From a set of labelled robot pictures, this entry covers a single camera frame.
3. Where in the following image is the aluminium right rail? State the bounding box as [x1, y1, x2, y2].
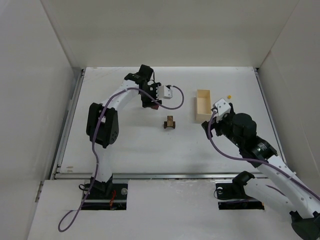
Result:
[253, 67, 288, 165]

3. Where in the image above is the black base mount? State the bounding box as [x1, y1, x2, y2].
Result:
[81, 182, 128, 211]
[213, 182, 265, 210]

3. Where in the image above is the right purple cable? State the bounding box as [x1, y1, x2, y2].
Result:
[207, 111, 320, 210]

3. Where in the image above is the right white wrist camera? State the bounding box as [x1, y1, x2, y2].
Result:
[213, 98, 231, 122]

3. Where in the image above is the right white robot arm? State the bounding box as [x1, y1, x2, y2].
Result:
[201, 98, 320, 240]

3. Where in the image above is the aluminium front rail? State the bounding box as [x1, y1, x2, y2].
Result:
[54, 172, 292, 180]

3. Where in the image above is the aluminium left rail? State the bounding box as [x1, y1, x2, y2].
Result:
[46, 68, 86, 180]

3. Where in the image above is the purple cable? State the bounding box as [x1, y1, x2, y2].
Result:
[57, 85, 185, 233]
[207, 111, 320, 210]

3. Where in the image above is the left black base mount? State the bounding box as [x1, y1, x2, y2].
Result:
[81, 182, 128, 211]

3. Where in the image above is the light striped wood block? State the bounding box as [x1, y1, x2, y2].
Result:
[166, 115, 176, 128]

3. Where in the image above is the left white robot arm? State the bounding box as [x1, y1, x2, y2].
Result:
[86, 64, 163, 194]

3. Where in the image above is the aluminium rail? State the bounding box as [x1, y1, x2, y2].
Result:
[46, 68, 86, 180]
[253, 67, 288, 165]
[54, 172, 292, 180]

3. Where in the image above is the cream wooden box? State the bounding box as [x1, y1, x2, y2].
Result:
[194, 89, 212, 124]

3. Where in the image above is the reddish brown wood block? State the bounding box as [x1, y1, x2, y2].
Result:
[151, 104, 159, 110]

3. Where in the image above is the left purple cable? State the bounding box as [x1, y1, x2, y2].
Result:
[57, 85, 185, 233]

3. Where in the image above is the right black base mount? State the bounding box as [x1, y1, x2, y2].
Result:
[213, 182, 265, 210]

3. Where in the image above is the dark arch wood block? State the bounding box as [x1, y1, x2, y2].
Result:
[163, 120, 176, 129]

